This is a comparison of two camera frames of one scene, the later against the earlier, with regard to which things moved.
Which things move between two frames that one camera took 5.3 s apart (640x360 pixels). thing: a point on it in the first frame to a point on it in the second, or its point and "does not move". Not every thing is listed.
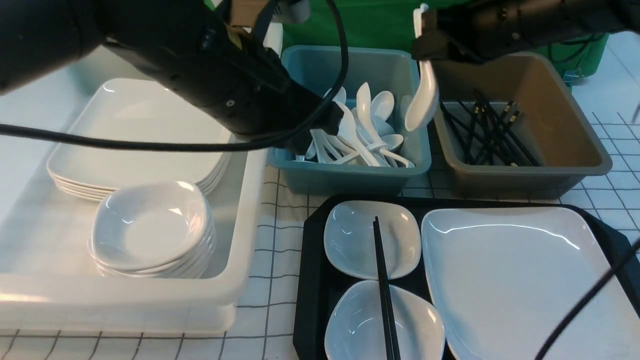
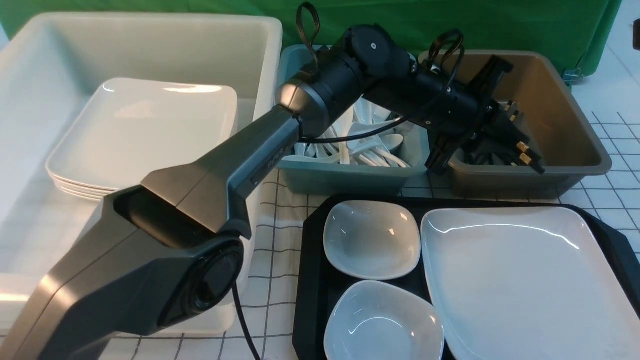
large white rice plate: x=507 y=279 does not move
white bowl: x=355 y=329 does not move
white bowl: x=349 y=238 does not move
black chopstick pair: x=390 y=335 to x=528 y=157
